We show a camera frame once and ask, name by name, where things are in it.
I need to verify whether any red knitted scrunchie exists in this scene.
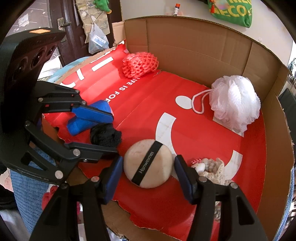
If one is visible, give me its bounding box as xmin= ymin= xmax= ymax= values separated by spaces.
xmin=42 ymin=185 xmax=61 ymax=209

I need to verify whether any light blue bedsheet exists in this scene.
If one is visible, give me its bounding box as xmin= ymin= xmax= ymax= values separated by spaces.
xmin=46 ymin=56 xmax=93 ymax=81

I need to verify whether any cream crocheted scrunchie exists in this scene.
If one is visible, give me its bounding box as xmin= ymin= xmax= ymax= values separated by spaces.
xmin=196 ymin=158 xmax=228 ymax=223

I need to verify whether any small white teddy bear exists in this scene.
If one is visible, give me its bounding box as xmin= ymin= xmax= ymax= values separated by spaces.
xmin=191 ymin=158 xmax=206 ymax=172

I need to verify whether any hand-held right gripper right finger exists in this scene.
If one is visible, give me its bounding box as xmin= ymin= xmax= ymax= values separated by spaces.
xmin=174 ymin=155 xmax=269 ymax=241

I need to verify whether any blue knitted blanket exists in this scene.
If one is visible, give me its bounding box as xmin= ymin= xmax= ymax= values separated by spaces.
xmin=9 ymin=144 xmax=295 ymax=241

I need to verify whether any beige powder puff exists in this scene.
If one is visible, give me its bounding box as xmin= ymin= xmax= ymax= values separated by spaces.
xmin=123 ymin=139 xmax=173 ymax=189

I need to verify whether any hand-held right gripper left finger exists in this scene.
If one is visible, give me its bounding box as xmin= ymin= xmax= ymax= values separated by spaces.
xmin=29 ymin=156 xmax=124 ymax=241

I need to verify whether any dark brown wooden door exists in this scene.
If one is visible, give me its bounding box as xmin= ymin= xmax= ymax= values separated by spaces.
xmin=46 ymin=0 xmax=123 ymax=65

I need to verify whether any red mesh bath loofah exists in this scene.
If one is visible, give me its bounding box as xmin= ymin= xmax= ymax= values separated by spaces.
xmin=122 ymin=51 xmax=159 ymax=78

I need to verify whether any blue foam block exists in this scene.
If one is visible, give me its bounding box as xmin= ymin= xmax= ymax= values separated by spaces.
xmin=67 ymin=101 xmax=114 ymax=136

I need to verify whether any green plush toy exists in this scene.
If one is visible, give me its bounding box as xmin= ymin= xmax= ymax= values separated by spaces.
xmin=93 ymin=0 xmax=112 ymax=13

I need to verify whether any white mesh bath loofah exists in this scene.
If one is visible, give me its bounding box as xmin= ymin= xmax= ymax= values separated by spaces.
xmin=191 ymin=75 xmax=261 ymax=132

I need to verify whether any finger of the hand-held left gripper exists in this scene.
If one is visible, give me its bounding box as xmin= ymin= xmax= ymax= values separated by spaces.
xmin=21 ymin=120 xmax=119 ymax=186
xmin=36 ymin=81 xmax=114 ymax=124

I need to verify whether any green tote bag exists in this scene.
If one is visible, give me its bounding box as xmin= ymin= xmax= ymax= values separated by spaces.
xmin=207 ymin=0 xmax=253 ymax=28

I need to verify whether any metal door handle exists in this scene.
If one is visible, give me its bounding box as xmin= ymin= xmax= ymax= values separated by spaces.
xmin=57 ymin=17 xmax=72 ymax=32

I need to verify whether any cardboard box with red lining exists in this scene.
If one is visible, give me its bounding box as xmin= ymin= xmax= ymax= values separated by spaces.
xmin=42 ymin=18 xmax=295 ymax=241

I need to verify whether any beige hanging organizer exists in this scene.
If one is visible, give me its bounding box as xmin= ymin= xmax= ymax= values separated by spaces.
xmin=76 ymin=0 xmax=111 ymax=44

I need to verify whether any clear plastic bag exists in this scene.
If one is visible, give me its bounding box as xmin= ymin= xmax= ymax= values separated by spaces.
xmin=88 ymin=23 xmax=110 ymax=55

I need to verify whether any black fluffy pom-pom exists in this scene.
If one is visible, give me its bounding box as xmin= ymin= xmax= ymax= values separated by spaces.
xmin=90 ymin=123 xmax=122 ymax=149

